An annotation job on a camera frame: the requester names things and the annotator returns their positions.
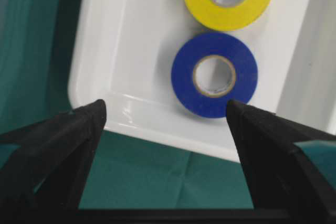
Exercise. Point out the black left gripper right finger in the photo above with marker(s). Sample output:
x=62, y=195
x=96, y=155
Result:
x=277, y=171

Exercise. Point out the blue tape roll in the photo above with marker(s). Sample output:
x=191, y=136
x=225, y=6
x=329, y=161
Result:
x=211, y=69

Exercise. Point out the white plastic tray case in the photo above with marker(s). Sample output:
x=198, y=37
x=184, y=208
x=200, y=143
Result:
x=124, y=52

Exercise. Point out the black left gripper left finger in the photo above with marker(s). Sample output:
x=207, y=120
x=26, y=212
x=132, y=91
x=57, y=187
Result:
x=50, y=160

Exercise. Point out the yellow tape roll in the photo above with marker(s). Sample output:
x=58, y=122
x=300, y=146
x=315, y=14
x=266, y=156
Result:
x=228, y=1

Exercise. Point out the green table cloth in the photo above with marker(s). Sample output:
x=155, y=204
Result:
x=37, y=45

